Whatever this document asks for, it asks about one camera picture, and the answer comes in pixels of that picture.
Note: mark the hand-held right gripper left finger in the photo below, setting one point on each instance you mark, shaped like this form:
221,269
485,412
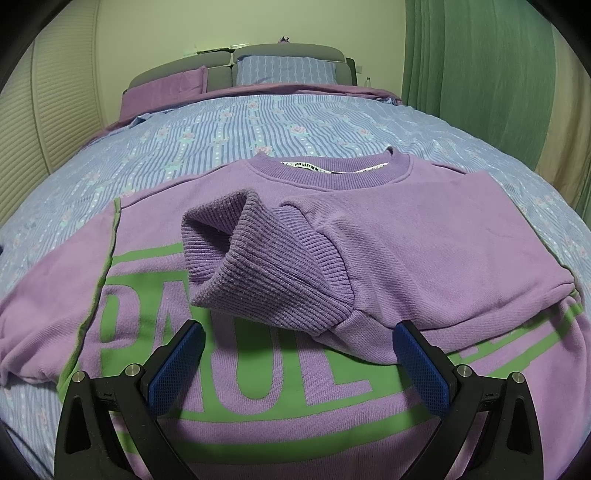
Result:
178,367

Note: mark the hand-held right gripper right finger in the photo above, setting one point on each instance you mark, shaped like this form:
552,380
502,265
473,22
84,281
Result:
422,369

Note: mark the purple sweatshirt with green print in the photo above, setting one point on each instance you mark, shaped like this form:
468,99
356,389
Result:
392,221

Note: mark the blue striped floral blanket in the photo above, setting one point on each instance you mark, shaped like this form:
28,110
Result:
207,129

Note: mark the white louvred wardrobe door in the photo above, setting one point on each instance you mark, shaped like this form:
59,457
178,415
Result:
69,92
18,161

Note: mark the purple pillow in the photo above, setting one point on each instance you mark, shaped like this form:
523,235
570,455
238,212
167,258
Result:
161,92

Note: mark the beige curtain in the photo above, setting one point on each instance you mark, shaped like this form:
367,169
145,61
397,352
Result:
561,115

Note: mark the purple bed sheet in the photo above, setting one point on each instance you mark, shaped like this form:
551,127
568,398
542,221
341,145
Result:
277,89

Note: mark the grey padded headboard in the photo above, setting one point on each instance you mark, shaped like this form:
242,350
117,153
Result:
219,74

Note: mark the green curtain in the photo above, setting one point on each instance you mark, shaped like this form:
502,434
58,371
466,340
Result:
461,69

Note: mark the blue striped pillow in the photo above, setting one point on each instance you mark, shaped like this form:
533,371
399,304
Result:
286,70

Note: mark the small purple ornament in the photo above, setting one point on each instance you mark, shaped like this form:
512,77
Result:
284,39

